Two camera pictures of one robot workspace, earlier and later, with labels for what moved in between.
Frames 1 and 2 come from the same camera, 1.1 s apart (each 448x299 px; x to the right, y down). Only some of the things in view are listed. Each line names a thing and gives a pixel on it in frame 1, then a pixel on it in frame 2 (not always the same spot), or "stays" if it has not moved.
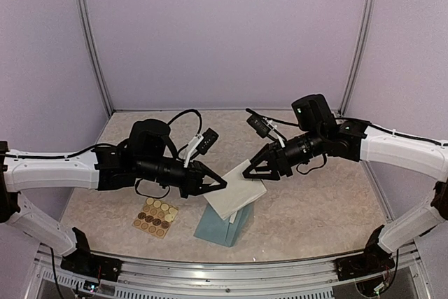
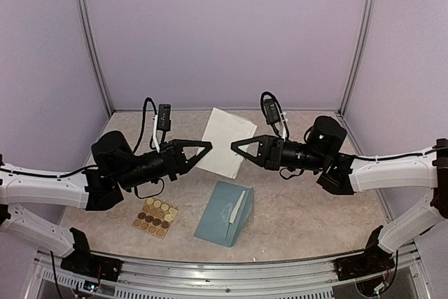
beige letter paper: (239, 191) → (222, 129)
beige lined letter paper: (233, 216) stays
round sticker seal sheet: (155, 218) stays
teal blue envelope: (212, 227) stays
